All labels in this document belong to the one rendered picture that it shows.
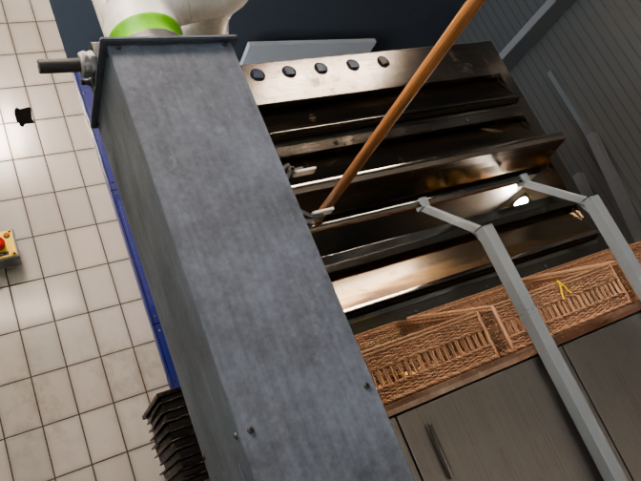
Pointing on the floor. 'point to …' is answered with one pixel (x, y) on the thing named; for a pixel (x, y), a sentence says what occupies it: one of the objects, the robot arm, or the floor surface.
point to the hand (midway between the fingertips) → (320, 190)
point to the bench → (529, 411)
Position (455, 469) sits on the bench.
